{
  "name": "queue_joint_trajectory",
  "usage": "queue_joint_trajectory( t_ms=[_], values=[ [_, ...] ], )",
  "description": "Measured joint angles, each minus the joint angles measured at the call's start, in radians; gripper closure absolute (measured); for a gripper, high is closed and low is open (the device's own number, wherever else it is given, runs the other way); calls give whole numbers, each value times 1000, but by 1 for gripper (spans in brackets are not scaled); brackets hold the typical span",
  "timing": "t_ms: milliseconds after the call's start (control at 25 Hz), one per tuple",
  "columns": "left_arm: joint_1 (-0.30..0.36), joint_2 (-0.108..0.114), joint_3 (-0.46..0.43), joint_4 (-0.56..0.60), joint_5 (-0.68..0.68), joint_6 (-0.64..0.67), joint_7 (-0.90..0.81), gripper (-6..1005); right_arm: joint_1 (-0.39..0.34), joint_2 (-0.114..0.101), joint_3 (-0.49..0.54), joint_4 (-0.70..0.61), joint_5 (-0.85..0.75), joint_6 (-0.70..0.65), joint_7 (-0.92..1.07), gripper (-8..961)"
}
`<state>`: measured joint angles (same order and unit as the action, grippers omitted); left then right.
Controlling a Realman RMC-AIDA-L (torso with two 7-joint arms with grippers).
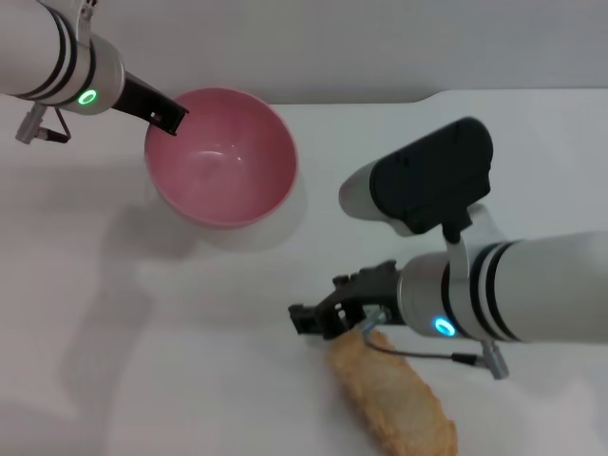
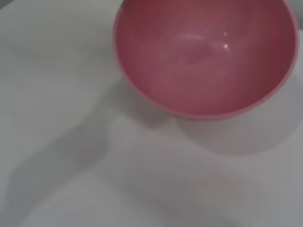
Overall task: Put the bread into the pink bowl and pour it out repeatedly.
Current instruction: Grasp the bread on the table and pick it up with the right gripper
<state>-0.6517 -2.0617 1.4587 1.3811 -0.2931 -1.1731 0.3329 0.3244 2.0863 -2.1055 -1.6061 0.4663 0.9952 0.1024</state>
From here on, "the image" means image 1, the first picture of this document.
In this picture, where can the striped orange bread loaf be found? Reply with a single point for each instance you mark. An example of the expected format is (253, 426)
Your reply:
(394, 399)

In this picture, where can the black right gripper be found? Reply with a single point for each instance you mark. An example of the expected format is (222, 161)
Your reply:
(366, 299)

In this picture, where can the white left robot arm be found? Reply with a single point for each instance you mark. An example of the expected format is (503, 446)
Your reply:
(47, 52)

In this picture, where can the pink plastic bowl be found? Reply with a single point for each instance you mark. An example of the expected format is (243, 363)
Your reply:
(223, 166)

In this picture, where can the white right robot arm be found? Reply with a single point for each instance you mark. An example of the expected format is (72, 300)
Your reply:
(522, 285)

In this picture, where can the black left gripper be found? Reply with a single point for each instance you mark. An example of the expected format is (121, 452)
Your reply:
(138, 97)

